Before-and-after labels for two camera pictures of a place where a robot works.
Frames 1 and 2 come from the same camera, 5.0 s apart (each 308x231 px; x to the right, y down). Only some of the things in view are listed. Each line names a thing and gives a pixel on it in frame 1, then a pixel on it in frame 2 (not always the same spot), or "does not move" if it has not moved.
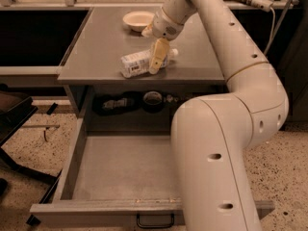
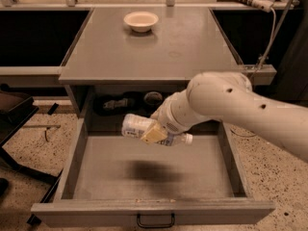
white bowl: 138,20 does not move
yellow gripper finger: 147,32 → 155,115
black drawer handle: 156,226 does not move
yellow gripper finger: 161,49 → 155,135
